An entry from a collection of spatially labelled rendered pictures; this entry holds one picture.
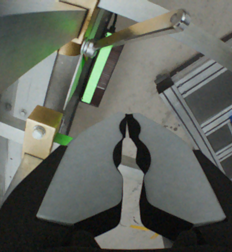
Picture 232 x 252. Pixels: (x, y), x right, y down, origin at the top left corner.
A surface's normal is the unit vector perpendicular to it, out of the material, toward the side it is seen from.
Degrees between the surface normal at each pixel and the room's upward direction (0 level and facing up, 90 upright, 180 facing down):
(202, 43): 0
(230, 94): 0
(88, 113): 0
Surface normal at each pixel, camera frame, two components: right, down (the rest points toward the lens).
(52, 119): 0.37, -0.79
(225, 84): -0.02, 0.52
